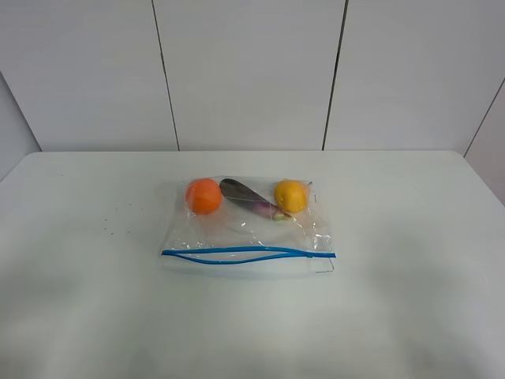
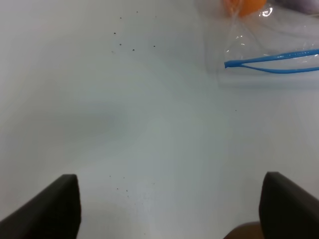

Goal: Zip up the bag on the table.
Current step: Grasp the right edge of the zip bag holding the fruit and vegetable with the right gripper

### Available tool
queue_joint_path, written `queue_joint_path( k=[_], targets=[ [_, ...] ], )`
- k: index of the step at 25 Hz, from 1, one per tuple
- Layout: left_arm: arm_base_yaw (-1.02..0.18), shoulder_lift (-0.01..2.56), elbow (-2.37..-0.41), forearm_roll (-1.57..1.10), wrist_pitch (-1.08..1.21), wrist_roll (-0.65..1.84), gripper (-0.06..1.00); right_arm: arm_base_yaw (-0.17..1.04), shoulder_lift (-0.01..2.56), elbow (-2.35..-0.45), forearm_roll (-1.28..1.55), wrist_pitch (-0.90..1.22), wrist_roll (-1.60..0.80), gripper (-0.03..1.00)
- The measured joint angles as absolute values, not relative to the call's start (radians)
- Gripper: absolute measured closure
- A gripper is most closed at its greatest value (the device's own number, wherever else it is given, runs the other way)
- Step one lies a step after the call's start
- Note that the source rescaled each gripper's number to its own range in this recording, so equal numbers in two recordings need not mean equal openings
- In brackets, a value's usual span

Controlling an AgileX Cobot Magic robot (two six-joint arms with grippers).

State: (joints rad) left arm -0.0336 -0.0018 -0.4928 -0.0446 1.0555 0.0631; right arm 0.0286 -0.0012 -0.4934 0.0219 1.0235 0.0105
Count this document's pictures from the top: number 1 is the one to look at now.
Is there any orange fruit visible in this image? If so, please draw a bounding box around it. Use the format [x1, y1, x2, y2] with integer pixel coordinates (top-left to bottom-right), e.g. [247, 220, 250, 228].
[185, 178, 222, 215]

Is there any yellow lemon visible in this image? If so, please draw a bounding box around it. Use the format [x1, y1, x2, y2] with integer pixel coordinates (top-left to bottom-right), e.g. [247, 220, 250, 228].
[274, 179, 309, 213]

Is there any purple eggplant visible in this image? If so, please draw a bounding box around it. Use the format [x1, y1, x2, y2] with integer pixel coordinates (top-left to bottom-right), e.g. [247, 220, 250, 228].
[219, 178, 292, 221]

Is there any clear zip bag blue zipper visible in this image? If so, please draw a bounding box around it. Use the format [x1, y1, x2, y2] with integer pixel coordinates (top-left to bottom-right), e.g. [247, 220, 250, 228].
[159, 175, 336, 276]

